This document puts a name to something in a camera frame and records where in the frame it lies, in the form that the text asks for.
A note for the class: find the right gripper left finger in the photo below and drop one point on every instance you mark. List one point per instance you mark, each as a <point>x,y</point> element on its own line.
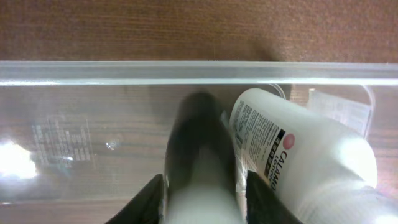
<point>143,208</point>

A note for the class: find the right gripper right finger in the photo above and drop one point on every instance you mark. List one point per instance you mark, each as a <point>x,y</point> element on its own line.
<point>263,207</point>

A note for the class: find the black bottle white cap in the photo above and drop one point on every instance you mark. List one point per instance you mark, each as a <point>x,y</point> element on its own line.
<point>200,165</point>

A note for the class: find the white lotion bottle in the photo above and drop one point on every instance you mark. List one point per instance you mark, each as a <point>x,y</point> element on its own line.
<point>321,170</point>

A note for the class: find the clear plastic container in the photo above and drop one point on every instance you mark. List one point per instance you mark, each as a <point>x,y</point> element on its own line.
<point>80,139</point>

